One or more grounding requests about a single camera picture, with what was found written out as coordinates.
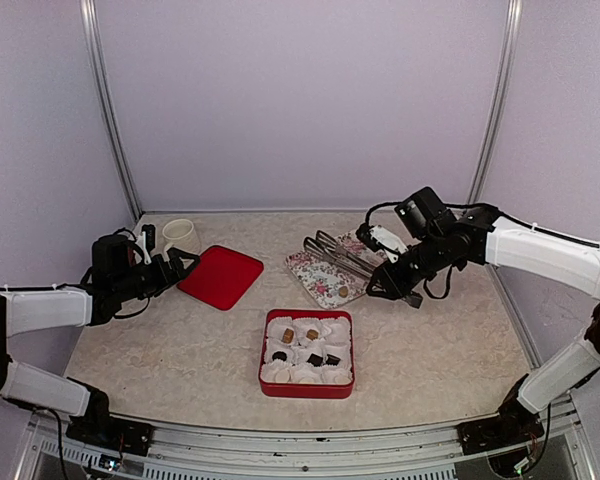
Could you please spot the cream ribbed mug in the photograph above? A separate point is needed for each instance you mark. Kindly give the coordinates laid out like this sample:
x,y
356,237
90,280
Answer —
x,y
182,234

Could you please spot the red tin lid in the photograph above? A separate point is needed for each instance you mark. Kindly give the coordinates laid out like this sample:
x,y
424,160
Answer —
x,y
222,277

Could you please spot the small black chocolate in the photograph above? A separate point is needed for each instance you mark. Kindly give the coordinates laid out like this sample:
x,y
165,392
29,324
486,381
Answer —
x,y
332,360

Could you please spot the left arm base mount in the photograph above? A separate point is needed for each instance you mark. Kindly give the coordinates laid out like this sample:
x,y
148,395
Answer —
x,y
123,436

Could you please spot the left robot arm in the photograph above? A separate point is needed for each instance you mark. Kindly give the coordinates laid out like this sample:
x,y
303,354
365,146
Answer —
x,y
39,325

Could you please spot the aluminium frame post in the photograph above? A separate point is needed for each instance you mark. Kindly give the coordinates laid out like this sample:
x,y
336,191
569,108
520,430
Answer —
x,y
95,49
498,102

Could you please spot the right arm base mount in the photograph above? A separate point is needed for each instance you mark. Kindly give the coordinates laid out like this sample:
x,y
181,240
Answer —
x,y
496,432

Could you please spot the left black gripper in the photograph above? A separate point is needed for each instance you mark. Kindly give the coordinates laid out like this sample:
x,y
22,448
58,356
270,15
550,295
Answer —
x,y
166,279

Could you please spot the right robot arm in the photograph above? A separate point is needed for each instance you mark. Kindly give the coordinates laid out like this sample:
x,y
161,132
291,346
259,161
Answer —
x,y
451,236

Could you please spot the light brown chocolate cube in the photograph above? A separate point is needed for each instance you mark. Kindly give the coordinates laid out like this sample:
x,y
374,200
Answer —
x,y
311,334

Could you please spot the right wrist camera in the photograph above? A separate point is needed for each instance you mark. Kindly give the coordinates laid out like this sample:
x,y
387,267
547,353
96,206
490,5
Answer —
x,y
378,238

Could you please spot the right aluminium frame post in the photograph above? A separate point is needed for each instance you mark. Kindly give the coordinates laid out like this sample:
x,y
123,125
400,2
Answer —
x,y
498,102

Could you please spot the brown chocolate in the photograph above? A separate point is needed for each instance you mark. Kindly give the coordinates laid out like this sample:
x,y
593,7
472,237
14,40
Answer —
x,y
288,336

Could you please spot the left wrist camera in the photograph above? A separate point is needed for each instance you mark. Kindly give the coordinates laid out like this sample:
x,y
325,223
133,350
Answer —
x,y
140,245

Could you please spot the left aluminium frame post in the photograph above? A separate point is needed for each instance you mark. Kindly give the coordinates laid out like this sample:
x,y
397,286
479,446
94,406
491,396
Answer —
x,y
95,49

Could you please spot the red chocolate tin box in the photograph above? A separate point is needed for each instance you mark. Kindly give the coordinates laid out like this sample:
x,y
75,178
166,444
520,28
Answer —
x,y
335,337

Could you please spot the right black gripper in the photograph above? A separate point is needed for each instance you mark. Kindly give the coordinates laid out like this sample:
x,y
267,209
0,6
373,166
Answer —
x,y
385,277

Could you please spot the dark chocolate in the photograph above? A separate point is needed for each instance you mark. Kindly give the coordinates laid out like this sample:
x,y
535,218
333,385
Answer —
x,y
315,360

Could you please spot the front aluminium rail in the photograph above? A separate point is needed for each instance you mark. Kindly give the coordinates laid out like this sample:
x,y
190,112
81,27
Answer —
x,y
178,451

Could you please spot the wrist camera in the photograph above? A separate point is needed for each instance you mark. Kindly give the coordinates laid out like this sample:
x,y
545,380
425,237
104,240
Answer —
x,y
378,238
140,245

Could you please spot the floral tray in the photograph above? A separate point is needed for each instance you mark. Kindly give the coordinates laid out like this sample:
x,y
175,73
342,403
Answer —
x,y
323,280

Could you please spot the steel serving tongs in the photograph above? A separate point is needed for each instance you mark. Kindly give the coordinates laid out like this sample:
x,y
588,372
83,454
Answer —
x,y
326,248

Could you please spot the black round chocolate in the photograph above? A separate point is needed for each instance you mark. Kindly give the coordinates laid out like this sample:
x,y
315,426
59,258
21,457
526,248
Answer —
x,y
280,355

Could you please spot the white round chocolate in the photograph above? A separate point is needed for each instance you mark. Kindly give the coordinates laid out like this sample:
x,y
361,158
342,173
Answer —
x,y
282,376

